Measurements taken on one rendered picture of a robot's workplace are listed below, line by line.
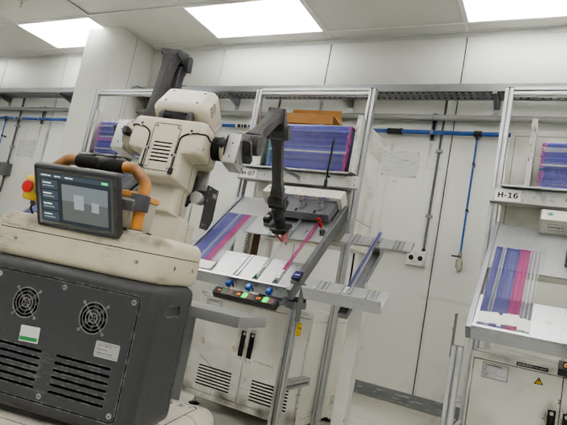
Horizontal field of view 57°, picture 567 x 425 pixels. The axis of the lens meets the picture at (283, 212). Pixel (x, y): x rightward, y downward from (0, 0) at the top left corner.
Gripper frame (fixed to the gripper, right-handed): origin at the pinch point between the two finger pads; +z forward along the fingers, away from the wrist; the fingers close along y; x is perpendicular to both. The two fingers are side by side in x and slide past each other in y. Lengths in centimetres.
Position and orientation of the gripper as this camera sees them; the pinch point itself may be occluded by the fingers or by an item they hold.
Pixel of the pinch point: (283, 240)
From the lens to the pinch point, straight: 266.1
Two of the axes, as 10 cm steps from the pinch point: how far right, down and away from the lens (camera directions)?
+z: 1.8, 8.3, 5.3
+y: -8.7, -1.1, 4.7
